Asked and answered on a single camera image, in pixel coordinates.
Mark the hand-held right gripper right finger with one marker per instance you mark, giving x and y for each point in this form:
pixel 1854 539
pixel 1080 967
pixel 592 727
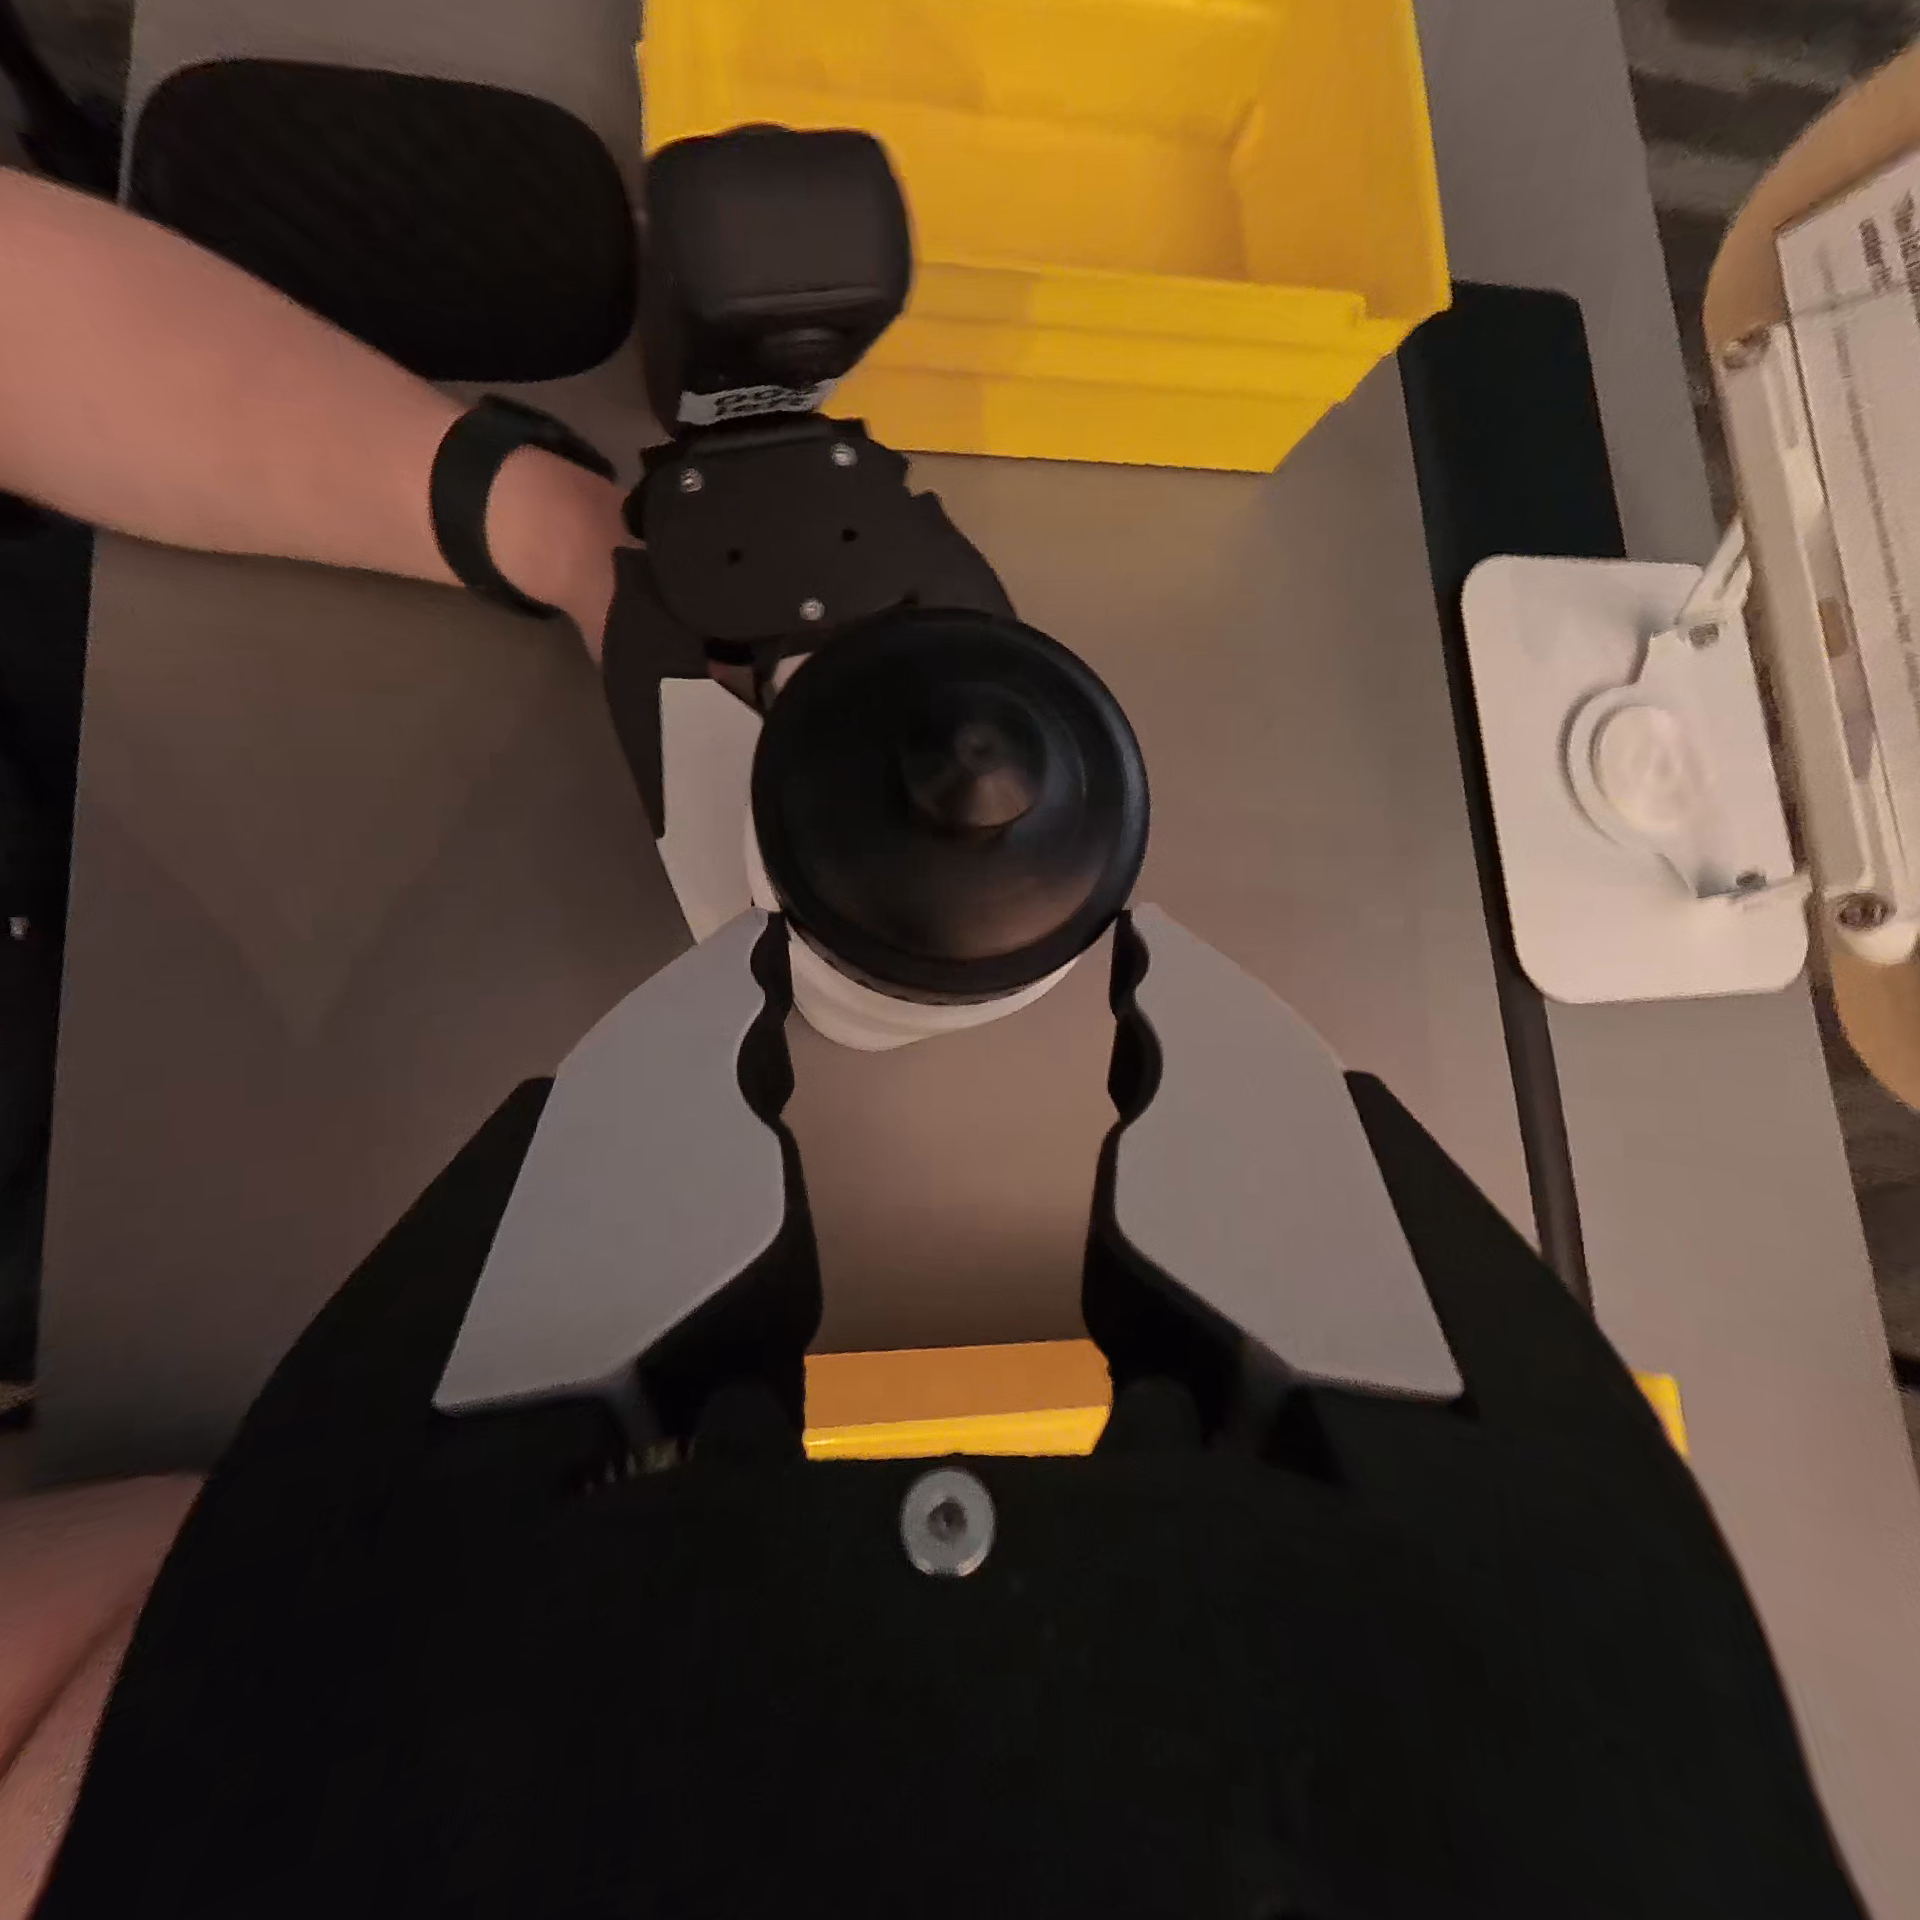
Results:
pixel 1276 1201

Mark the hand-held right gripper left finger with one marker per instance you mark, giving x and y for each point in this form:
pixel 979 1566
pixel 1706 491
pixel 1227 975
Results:
pixel 616 1201

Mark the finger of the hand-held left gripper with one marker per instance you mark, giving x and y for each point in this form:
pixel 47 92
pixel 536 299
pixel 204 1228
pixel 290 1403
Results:
pixel 713 810

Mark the black bottle lid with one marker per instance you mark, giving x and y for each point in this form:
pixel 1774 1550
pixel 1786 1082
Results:
pixel 945 810

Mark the white plastic bottle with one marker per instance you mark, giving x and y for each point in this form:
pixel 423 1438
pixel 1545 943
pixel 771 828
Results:
pixel 884 1020

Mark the yellow plastic bin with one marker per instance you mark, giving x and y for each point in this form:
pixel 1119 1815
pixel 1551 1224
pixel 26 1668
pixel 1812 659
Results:
pixel 1049 376
pixel 961 1401

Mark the person's left forearm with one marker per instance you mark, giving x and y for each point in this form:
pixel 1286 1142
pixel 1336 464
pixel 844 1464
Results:
pixel 225 376

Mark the person's left hand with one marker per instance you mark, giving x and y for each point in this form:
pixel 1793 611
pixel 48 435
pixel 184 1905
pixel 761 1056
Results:
pixel 578 539

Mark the black wristband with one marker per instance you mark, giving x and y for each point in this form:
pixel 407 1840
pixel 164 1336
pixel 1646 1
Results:
pixel 465 511

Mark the white stand base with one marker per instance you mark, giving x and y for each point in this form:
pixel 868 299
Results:
pixel 1588 900

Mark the black wrist rest pad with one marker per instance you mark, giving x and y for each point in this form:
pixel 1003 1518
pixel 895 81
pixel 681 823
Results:
pixel 376 225

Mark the person's leg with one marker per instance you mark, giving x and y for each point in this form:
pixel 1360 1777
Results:
pixel 60 1650

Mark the black rectangular table pad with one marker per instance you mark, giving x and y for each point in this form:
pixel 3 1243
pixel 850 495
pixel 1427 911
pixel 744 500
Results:
pixel 1515 495

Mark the printed instruction sheet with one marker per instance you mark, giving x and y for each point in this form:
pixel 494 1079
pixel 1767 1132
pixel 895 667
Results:
pixel 1860 376

